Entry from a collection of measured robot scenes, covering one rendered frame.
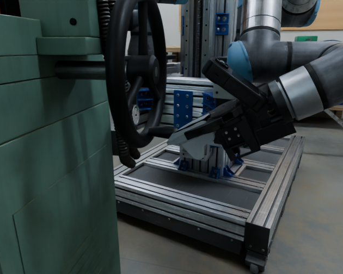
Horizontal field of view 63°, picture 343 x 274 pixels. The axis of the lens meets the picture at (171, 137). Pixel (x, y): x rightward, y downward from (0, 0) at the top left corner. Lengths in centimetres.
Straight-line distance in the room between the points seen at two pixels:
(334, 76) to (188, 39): 92
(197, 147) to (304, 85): 19
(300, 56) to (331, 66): 10
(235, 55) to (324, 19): 341
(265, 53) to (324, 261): 106
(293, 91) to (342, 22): 353
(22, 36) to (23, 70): 5
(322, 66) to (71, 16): 41
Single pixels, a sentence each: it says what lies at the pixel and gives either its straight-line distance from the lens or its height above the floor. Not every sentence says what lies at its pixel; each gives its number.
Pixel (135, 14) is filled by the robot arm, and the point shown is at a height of 99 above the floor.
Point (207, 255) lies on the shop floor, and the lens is 131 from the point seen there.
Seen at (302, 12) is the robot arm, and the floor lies 96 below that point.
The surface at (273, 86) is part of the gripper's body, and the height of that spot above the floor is 80.
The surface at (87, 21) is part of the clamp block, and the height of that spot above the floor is 90.
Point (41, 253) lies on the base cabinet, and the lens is 63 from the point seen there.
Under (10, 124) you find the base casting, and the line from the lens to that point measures 51.
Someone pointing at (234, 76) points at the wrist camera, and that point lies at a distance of 45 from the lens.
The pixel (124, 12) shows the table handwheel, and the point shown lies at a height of 90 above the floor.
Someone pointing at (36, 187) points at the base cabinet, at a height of 61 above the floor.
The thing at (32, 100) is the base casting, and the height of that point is 76.
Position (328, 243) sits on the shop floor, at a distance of 154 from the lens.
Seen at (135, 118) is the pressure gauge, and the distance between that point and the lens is 85.
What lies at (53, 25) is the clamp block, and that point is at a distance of 57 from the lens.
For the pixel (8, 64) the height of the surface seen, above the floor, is 83.
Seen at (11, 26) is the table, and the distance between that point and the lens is 53.
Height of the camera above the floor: 85
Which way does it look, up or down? 18 degrees down
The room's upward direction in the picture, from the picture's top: straight up
